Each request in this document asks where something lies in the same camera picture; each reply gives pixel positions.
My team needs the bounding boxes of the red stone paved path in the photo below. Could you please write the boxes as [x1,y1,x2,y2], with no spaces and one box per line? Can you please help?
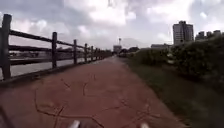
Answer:
[0,55,188,128]

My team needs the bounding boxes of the low long building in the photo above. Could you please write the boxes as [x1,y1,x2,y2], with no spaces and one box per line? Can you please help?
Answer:
[150,43,174,51]

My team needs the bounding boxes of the dark wooden fence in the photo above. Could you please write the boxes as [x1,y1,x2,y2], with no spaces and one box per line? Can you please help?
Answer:
[0,13,114,88]

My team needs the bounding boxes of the robot's own part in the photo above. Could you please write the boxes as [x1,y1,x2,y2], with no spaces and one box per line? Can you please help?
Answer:
[140,122,150,128]
[68,119,81,128]

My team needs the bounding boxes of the grass strip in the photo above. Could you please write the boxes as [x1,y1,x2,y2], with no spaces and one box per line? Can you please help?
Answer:
[123,57,224,128]

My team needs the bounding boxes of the tall grey building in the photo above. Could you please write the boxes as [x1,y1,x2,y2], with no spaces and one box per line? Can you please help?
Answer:
[172,20,195,46]

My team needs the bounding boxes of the water surface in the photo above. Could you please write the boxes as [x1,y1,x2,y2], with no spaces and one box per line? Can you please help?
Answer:
[0,57,91,81]

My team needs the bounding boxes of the far river bank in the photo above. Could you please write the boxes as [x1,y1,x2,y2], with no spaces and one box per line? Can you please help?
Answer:
[7,46,88,60]

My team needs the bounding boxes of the green hedge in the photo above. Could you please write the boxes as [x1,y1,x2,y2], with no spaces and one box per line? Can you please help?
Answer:
[126,35,224,91]

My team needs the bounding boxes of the group of distant buildings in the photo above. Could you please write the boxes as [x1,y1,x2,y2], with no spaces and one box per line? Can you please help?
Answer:
[194,29,224,42]

